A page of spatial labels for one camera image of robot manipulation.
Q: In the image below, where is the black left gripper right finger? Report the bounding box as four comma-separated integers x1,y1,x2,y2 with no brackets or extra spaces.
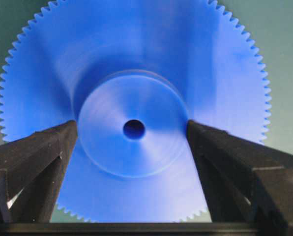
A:
186,120,293,229

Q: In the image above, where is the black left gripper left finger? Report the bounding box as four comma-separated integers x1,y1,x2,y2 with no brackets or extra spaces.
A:
0,120,77,223

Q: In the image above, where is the large blue plastic gear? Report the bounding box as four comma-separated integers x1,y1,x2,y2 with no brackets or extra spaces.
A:
0,0,271,222

